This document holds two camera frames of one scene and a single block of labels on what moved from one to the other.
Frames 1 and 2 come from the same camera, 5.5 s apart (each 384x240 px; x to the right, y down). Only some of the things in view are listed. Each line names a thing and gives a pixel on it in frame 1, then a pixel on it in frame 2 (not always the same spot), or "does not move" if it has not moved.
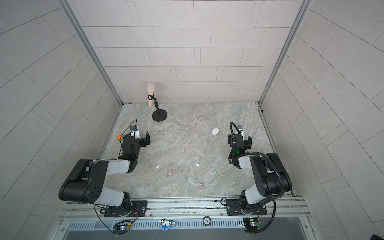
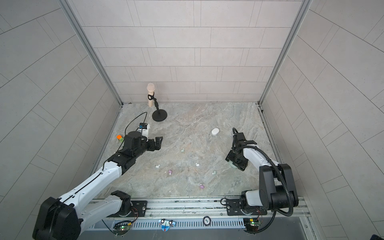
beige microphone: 150,88 does not move
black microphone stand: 159,115 does not move
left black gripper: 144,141 -> 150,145
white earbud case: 215,131 does not move
